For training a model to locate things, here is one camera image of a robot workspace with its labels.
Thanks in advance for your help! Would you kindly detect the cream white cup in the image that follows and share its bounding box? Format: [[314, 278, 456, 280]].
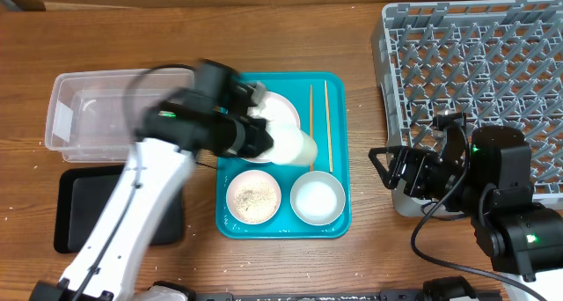
[[266, 124, 318, 166]]

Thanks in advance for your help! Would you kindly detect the small pink rice bowl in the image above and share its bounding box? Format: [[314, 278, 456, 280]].
[[226, 170, 282, 225]]

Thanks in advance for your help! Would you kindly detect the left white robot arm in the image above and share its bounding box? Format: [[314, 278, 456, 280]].
[[30, 59, 273, 300]]

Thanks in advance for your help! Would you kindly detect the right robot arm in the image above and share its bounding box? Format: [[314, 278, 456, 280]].
[[369, 125, 562, 300]]

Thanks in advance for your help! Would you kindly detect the grey dishwasher rack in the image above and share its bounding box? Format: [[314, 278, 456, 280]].
[[371, 0, 562, 209]]

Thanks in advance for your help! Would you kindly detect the crumpled white tissue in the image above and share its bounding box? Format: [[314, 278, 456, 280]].
[[247, 81, 274, 121]]

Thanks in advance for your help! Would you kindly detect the large pink plate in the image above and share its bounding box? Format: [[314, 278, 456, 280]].
[[245, 92, 300, 164]]

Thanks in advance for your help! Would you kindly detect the grey bowl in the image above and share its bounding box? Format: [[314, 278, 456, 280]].
[[290, 171, 347, 226]]

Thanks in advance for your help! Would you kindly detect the left wooden chopstick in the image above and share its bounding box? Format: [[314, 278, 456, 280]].
[[309, 84, 314, 172]]

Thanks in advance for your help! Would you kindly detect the wooden chopstick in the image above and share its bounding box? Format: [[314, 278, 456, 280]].
[[324, 80, 333, 173], [309, 84, 314, 172]]

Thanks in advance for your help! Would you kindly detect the teal plastic tray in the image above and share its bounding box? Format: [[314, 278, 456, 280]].
[[216, 71, 352, 239]]

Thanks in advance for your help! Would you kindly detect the right wooden chopstick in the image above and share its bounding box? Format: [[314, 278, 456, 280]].
[[324, 80, 333, 173]]

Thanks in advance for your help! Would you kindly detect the clear plastic bin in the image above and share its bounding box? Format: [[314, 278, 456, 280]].
[[44, 67, 204, 164]]

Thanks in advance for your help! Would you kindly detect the black tray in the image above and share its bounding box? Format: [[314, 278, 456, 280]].
[[54, 165, 184, 253]]

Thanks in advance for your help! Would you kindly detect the black rail at table edge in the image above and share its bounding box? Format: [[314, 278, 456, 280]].
[[149, 275, 502, 301]]

